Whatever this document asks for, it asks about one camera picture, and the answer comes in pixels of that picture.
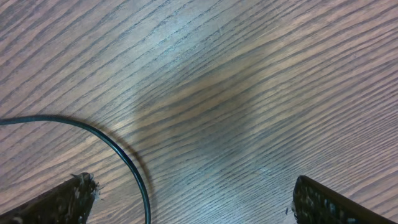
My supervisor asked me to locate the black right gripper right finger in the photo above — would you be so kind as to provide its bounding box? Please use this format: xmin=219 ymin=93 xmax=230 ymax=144
xmin=292 ymin=175 xmax=397 ymax=224

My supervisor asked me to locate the black USB cable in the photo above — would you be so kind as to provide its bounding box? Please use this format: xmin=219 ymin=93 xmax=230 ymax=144
xmin=0 ymin=114 xmax=152 ymax=224

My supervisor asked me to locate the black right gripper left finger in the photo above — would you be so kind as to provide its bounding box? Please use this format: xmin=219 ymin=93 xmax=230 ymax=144
xmin=1 ymin=172 xmax=99 ymax=224

